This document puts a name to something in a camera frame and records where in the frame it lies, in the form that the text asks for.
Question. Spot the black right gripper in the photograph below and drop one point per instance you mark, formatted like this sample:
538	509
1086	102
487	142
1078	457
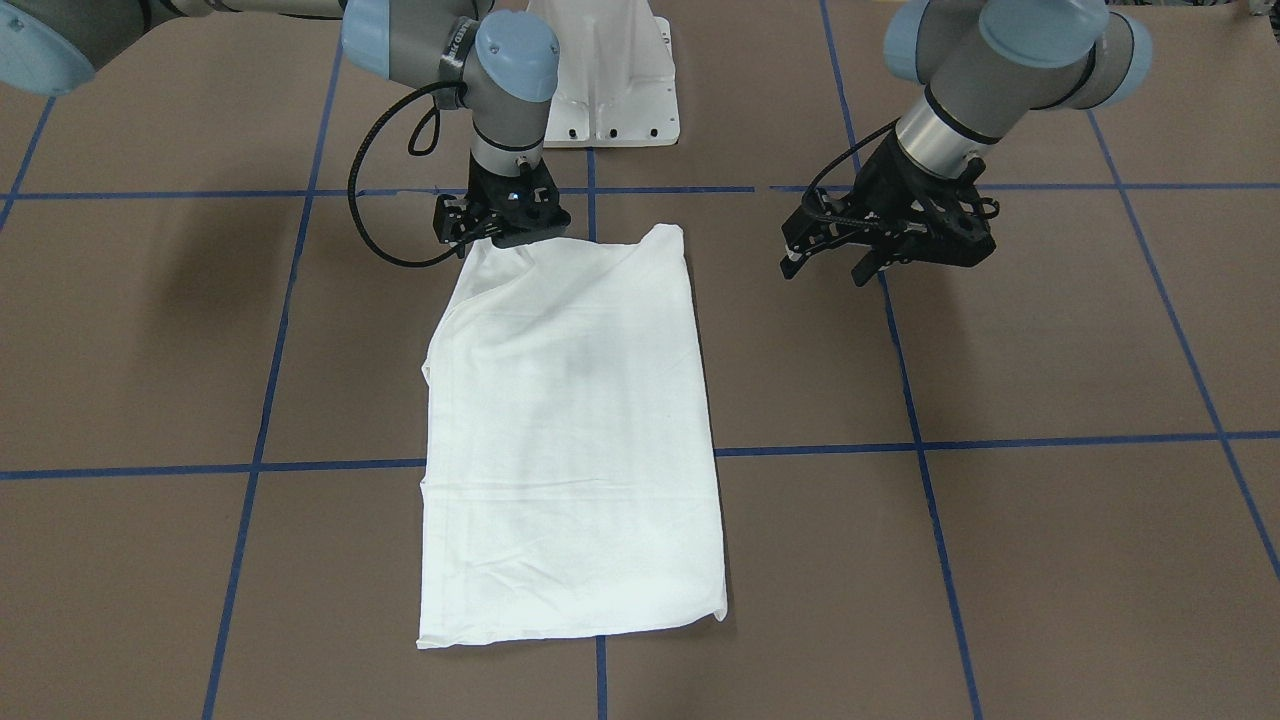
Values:
453	219

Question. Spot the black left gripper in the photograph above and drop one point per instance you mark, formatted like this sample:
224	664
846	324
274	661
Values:
886	182

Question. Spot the white long-sleeve printed shirt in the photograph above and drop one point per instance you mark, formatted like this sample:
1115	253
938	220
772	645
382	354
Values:
570	486

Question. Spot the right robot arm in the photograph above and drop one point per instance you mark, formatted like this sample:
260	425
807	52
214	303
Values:
171	91

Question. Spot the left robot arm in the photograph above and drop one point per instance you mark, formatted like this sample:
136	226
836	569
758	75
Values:
982	66

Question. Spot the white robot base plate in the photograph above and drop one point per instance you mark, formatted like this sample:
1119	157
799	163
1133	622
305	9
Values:
617	76

